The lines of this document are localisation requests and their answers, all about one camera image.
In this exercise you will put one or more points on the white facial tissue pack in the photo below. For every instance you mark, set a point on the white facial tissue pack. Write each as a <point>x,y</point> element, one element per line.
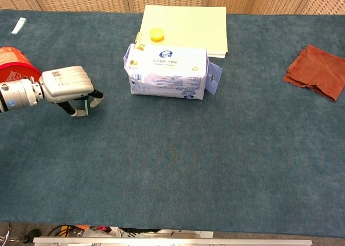
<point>167,73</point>

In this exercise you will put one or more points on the yellow bottle cap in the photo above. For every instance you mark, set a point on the yellow bottle cap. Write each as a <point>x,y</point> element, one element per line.
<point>157,34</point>

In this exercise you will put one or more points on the pale yellow spiral notebook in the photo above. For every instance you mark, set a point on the pale yellow spiral notebook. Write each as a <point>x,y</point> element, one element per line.
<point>194,27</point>

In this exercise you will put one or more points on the aluminium profile rail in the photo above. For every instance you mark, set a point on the aluminium profile rail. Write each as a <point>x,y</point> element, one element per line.
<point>172,242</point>

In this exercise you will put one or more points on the small white eraser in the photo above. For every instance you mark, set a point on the small white eraser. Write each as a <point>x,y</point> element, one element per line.
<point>19,26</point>

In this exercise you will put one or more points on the white plastic bag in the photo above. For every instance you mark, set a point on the white plastic bag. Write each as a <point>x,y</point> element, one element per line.
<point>94,232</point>

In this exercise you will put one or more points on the brown folded cloth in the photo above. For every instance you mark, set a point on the brown folded cloth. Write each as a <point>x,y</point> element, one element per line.
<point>318,70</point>

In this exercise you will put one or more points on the teal felt table cover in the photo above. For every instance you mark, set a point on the teal felt table cover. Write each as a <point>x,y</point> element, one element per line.
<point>172,154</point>

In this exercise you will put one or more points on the orange red snack canister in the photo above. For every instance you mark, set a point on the orange red snack canister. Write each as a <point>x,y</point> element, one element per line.
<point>13,65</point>

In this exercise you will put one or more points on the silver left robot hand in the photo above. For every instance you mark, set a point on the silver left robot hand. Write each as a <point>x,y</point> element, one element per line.
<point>67,81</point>

